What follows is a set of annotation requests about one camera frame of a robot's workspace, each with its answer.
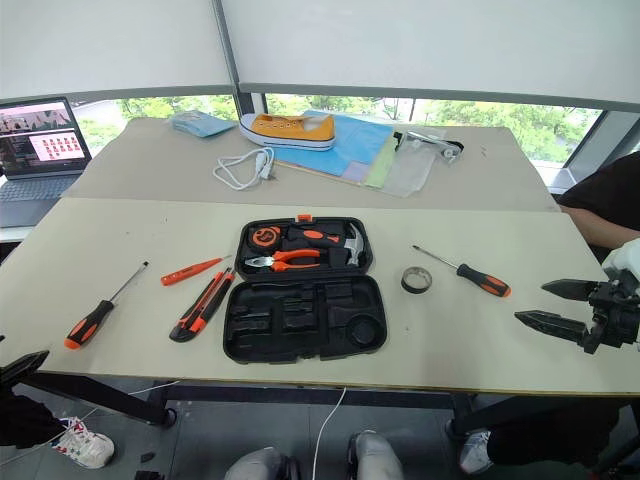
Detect dark trouser leg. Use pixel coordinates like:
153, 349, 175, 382
486, 399, 629, 467
0, 393, 67, 450

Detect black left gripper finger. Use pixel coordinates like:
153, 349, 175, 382
0, 349, 51, 394

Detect orange voltage tester pen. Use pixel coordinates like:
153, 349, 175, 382
160, 254, 234, 287

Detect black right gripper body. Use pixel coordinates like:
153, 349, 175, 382
579, 269, 640, 355

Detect claw hammer black orange handle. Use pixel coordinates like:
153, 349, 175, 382
287, 222, 370, 269

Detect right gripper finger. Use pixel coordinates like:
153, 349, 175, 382
514, 309, 589, 346
541, 278, 601, 302

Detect white roller blind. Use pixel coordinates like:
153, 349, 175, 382
219, 0, 640, 109
0, 0, 239, 102

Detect thin white floor cable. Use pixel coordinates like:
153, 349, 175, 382
310, 385, 349, 480

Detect black orange utility knife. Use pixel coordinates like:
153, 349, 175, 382
168, 267, 236, 343

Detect grey open laptop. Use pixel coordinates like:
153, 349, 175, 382
0, 96, 94, 229

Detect black table frame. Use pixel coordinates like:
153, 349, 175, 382
18, 372, 624, 442

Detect silver metal device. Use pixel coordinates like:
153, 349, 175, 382
394, 128, 464, 166

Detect blue plastic packet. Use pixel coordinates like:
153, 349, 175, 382
171, 110, 238, 141

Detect white cable with switch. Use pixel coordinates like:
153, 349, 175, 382
213, 146, 277, 192

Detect yellow canvas sneaker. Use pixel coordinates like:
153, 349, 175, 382
238, 113, 337, 153

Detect green paper sheet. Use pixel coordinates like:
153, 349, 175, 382
364, 133, 398, 189

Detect clear plastic bag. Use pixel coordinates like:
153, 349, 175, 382
383, 132, 437, 198

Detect orange black tape measure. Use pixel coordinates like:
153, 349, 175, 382
251, 225, 282, 248

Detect phillips screwdriver black orange handle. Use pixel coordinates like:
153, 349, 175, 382
412, 244, 512, 299

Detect long flathead screwdriver black orange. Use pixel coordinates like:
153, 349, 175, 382
63, 260, 150, 350

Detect black tool case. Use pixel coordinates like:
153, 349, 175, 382
222, 215, 389, 365

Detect silver robot right leg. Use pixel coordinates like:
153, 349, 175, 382
346, 430, 404, 480

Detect silver robot leg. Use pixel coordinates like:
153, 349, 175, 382
223, 446, 301, 480
346, 430, 404, 480

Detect white red sneaker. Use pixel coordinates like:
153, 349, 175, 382
51, 416, 116, 470

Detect person in black shirt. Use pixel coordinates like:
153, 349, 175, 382
556, 151, 640, 251

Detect silver robot left leg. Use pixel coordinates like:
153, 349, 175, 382
223, 446, 301, 480

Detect grey window post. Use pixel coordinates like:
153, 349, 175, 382
211, 0, 257, 120

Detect orange handled pliers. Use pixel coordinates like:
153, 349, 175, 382
243, 248, 322, 274

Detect black electrical tape roll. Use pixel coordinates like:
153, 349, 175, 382
400, 266, 433, 295

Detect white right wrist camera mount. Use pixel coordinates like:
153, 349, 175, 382
602, 238, 640, 286

